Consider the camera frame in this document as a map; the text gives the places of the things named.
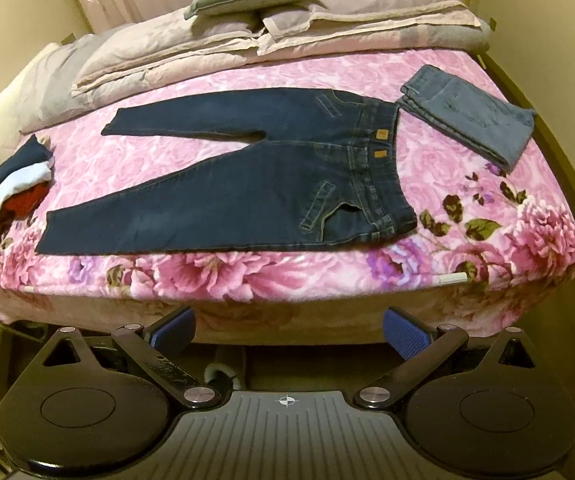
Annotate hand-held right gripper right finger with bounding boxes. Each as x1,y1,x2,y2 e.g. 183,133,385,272
354,306,544,409

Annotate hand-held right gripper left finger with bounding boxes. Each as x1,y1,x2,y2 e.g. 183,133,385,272
32,306,223,409

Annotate dark blue jeans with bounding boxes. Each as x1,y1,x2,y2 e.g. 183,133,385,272
35,87,418,255

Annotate pile of clothes at left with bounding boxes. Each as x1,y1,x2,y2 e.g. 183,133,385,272
0,135,56,235

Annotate light blue jeans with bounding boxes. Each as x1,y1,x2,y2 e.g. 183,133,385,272
398,65,538,175

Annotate folded beige comforter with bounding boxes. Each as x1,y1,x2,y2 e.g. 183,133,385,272
18,10,492,136

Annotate pink floral blanket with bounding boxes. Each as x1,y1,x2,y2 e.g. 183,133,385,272
0,42,575,342

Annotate folded pink blanket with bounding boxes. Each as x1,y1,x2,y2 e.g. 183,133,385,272
260,0,483,56

